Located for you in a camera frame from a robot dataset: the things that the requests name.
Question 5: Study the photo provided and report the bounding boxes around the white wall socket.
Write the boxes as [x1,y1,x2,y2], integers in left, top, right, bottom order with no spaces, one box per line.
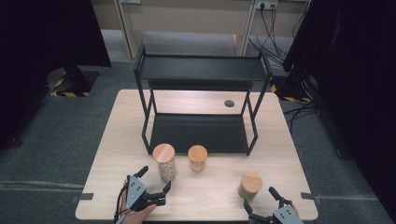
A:
[256,0,279,10]

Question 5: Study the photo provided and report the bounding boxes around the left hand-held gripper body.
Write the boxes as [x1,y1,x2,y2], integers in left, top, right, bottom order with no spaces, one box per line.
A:
[125,175,166,213]

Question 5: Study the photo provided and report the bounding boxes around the person's left hand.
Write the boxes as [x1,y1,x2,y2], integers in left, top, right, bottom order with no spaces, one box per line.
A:
[120,186,158,224]

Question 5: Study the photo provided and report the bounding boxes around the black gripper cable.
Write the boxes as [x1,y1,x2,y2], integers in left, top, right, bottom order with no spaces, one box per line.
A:
[113,182,131,224]

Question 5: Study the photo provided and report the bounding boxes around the glass jar with green beans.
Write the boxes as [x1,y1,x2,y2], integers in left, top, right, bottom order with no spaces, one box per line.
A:
[237,172,263,201]

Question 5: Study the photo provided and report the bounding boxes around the black curtain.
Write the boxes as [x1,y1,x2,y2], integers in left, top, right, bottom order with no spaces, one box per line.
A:
[0,0,112,151]
[282,0,396,217]

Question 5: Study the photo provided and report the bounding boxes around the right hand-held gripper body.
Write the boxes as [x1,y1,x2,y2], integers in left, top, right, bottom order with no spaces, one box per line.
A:
[248,197,304,224]

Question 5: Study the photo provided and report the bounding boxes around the black floor cables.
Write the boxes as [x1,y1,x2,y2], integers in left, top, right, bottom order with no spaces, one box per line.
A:
[282,100,319,133]

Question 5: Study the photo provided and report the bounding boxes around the stand base with striped tape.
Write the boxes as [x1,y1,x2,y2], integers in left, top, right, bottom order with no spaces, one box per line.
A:
[46,66,100,98]
[269,75,314,104]

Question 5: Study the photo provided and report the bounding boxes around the short jar with white beans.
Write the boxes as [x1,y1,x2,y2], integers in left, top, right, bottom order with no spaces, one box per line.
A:
[187,145,209,173]

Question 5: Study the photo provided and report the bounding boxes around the black cable bundle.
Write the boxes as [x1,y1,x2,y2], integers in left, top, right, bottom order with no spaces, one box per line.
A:
[248,2,312,67]

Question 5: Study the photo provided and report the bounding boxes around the tall glass jar with grains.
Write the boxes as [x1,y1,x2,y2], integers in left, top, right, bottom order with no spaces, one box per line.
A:
[151,143,177,183]

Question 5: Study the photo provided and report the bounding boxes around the black two-tier metal rack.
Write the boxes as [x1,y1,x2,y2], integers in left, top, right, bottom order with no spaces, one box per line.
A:
[133,41,275,157]

